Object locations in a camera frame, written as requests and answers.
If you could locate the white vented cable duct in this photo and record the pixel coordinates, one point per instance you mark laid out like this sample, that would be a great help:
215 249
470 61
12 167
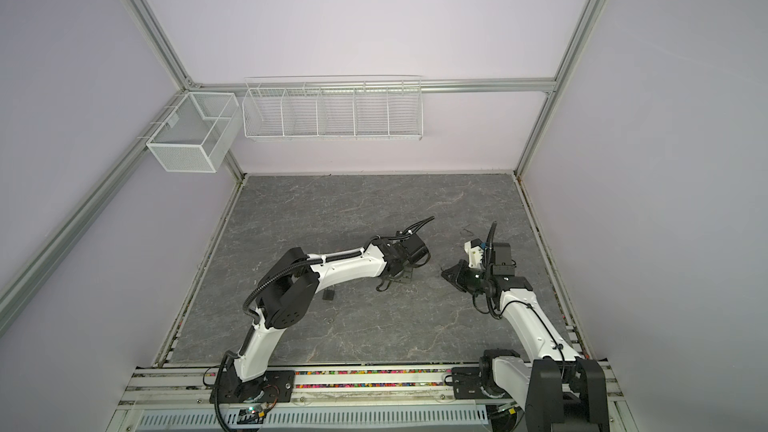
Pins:
317 418

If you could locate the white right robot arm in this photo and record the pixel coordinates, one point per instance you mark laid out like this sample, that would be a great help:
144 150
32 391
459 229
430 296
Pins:
554 387

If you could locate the white wire shelf basket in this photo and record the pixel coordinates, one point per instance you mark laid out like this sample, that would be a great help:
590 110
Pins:
333 107

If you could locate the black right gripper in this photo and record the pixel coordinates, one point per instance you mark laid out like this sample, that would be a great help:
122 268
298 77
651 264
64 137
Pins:
459 279

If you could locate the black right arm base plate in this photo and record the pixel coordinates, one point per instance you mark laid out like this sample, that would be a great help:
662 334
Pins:
467 383

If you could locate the black padlock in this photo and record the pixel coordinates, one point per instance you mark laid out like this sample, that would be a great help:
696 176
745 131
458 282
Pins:
328 294

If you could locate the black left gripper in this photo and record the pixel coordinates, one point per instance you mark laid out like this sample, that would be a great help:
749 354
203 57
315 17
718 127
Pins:
408 274

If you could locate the aluminium frame post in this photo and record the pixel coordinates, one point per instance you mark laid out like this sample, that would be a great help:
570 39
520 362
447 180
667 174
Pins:
585 26

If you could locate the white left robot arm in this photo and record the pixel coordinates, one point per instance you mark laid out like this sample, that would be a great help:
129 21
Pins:
283 297

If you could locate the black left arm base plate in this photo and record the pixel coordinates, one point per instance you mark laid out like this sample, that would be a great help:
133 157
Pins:
272 386

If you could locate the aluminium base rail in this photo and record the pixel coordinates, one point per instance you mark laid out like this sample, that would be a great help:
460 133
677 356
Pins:
314 386

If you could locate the white mesh box basket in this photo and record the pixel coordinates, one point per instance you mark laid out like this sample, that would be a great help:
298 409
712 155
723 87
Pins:
198 132

